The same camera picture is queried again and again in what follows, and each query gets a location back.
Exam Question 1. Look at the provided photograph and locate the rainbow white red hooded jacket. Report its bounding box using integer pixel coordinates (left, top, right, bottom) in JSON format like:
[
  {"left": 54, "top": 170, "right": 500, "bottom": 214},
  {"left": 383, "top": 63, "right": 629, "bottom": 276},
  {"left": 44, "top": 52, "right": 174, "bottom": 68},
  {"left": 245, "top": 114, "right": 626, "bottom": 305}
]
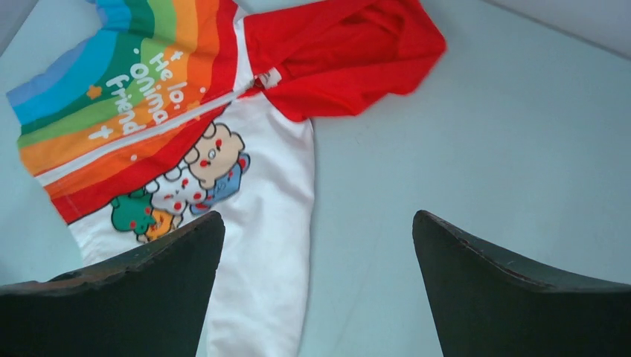
[{"left": 7, "top": 1, "right": 446, "bottom": 356}]

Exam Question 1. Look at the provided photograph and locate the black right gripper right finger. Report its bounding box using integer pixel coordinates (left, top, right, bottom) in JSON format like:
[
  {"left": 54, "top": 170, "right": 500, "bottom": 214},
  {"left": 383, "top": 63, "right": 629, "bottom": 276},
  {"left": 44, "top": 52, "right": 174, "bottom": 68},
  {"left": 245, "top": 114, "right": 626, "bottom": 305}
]
[{"left": 412, "top": 210, "right": 630, "bottom": 356}]

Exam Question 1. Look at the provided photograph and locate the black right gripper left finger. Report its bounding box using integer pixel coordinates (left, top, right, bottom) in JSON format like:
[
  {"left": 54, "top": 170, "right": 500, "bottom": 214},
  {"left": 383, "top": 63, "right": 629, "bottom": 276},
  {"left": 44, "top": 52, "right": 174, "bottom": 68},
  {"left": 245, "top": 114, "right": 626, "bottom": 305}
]
[{"left": 1, "top": 212, "right": 225, "bottom": 356}]

